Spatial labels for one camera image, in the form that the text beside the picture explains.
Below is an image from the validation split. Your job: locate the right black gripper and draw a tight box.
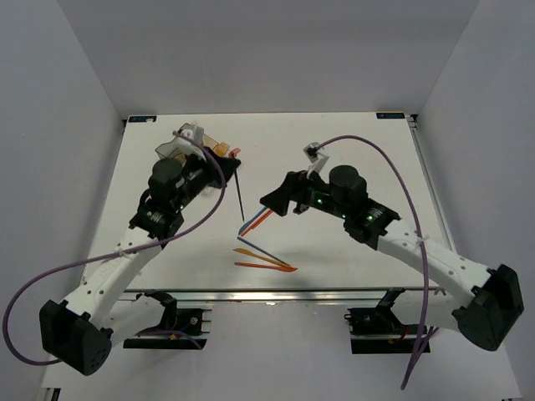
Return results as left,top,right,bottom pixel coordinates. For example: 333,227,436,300
260,165,349,221

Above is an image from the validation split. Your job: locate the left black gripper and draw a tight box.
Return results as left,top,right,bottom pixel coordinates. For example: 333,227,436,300
174,146,240,211

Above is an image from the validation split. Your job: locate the red plastic chopstick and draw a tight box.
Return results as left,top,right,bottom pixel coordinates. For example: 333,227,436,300
241,209,273,236

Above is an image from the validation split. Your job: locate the red plastic fork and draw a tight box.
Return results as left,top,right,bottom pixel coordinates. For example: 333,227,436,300
229,148,241,159

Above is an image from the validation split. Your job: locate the orange plastic fork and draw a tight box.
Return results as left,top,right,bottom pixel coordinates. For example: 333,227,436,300
214,142,230,156

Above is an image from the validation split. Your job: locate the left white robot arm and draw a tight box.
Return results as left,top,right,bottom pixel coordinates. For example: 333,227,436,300
38,152,241,376

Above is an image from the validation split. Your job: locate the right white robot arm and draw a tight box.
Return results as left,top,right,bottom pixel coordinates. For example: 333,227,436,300
260,165,524,351

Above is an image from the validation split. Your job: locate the clear container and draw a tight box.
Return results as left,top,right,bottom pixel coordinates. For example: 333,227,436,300
219,143,241,168

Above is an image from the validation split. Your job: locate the blue plastic knife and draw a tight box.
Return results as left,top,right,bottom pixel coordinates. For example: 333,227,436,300
238,207,267,235

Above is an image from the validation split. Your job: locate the orange plastic knife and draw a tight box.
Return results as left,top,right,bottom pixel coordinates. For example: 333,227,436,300
233,247,292,267

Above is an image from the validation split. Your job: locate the grey smoked container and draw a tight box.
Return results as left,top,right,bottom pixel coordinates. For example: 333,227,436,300
155,135,188,162

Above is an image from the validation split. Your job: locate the red plastic knife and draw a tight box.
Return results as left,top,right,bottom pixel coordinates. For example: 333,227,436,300
234,261,297,272

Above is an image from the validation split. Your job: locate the left blue corner sticker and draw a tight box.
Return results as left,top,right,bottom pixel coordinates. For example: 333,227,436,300
127,115,157,124

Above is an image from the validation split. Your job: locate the blue corner sticker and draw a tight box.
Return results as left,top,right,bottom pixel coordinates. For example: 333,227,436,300
127,115,157,124
375,112,405,119

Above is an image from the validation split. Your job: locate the right blue corner sticker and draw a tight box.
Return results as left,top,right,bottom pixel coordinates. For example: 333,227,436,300
375,112,405,119

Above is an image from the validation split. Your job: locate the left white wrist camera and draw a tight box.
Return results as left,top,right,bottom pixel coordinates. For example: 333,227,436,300
173,123,206,161

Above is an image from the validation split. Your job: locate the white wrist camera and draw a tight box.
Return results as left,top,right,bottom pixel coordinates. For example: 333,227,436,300
303,142,329,179
173,123,206,161

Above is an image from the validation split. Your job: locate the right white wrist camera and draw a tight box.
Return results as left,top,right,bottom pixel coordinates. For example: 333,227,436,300
303,142,329,179

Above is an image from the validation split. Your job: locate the aluminium table rail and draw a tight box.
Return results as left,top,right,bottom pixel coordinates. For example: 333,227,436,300
79,287,452,303

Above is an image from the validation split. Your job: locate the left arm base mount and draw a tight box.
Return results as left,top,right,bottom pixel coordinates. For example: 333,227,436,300
123,291,211,350

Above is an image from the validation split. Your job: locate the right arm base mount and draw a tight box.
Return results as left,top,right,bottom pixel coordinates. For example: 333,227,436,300
344,288,418,355

